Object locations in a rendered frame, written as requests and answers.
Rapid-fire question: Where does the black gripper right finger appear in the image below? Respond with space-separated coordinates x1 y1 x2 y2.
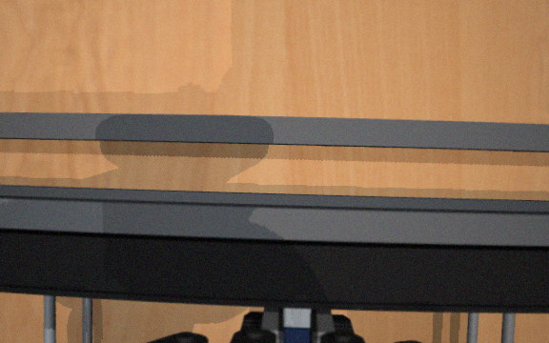
310 309 366 343

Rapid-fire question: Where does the network cable plug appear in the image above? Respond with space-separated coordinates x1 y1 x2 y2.
283 309 311 343

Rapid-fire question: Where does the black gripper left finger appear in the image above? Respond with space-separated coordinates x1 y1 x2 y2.
148 308 284 343

